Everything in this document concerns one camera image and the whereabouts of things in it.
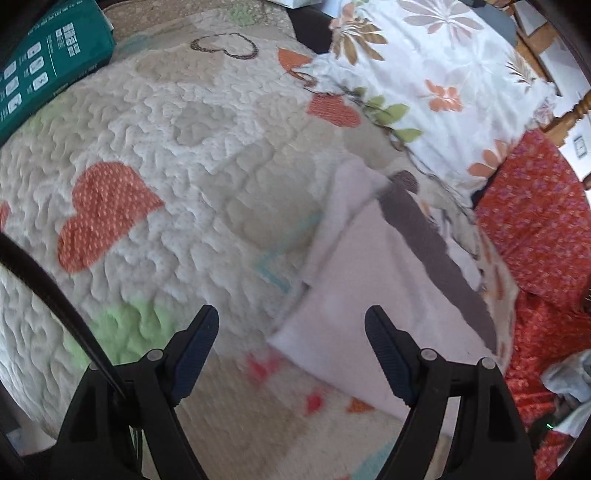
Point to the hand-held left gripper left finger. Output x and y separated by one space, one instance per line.
196 355

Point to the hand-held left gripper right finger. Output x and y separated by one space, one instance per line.
390 364

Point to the pale pink sweater grey cuffs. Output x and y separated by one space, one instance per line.
360 286

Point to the light grey cloth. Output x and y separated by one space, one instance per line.
568 374

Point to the quilted heart pattern blanket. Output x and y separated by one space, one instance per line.
184 175

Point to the red floral cloth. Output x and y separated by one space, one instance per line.
531 221

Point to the white floral pillow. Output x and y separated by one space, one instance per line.
438 60

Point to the green cardboard box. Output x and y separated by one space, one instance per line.
51 60

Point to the white wall socket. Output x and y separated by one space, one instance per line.
580 146

